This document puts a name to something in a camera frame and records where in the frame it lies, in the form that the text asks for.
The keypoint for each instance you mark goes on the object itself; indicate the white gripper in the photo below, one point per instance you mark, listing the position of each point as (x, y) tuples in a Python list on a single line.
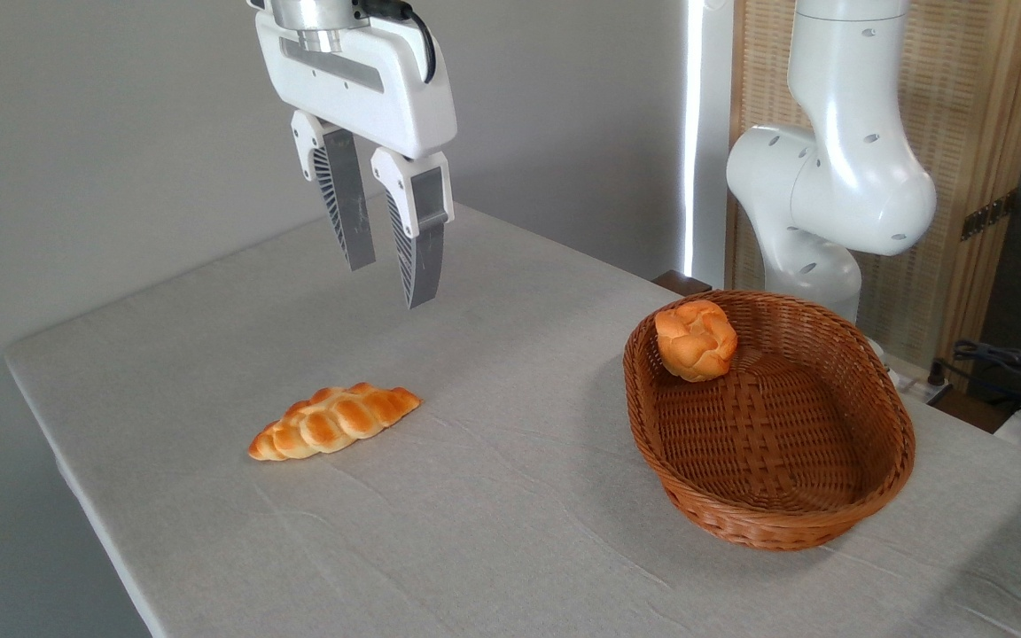
[(360, 84)]

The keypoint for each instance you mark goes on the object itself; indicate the dark metal screen hinge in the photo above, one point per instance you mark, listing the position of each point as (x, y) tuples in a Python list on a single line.
[(987, 215)]

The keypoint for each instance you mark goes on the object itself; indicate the grey tablecloth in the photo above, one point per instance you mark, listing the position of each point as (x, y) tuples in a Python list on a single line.
[(475, 532)]

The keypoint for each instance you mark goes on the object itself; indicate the dark wooden furniture corner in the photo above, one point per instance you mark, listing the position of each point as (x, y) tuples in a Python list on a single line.
[(681, 282)]

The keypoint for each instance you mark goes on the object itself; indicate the long braided bread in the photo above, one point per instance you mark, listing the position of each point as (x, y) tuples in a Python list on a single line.
[(333, 421)]

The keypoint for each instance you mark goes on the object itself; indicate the round knotted bread roll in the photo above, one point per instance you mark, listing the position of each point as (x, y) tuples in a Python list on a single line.
[(697, 341)]

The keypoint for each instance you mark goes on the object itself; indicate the wooden folding screen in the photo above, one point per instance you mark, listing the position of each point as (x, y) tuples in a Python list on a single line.
[(954, 106)]

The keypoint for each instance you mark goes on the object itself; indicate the bright white curtain strip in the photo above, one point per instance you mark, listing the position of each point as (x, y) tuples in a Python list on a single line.
[(705, 133)]

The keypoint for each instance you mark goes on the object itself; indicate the brown wicker basket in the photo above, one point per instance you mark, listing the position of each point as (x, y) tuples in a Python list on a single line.
[(776, 525)]

